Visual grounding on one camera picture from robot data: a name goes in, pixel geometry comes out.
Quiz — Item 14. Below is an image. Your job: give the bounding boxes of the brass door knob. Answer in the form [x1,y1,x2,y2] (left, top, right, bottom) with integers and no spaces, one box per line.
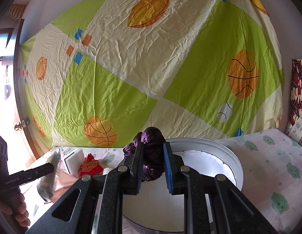
[14,119,30,131]

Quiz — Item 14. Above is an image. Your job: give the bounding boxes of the clear plastic wrapper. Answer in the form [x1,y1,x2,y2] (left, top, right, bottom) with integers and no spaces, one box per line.
[37,152,60,202]

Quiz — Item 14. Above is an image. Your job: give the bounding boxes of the white black sponge block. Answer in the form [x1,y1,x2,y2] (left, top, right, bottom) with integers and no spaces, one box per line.
[63,147,84,177]

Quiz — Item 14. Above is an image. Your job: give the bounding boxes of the plaid hanging cloth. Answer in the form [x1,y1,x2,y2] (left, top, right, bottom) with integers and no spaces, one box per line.
[287,114,302,147]

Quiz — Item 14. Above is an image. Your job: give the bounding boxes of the red embroidered pouch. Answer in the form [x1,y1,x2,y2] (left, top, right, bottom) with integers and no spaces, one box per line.
[78,153,103,177]

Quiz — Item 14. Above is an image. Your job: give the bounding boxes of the round cookie tin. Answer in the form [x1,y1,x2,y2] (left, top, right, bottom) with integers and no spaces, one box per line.
[123,138,244,233]

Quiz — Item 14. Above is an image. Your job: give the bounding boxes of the basketball pattern hanging sheet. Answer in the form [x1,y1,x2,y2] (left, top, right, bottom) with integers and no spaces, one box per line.
[19,0,284,155]

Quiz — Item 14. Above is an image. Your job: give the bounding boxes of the person's left hand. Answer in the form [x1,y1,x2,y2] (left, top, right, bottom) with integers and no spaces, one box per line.
[0,193,30,227]

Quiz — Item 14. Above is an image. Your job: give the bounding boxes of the wooden door frame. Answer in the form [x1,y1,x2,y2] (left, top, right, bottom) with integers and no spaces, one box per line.
[13,19,40,163]

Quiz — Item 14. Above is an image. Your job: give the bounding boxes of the pink edged white towel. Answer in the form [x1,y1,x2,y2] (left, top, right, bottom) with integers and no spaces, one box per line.
[51,170,78,203]

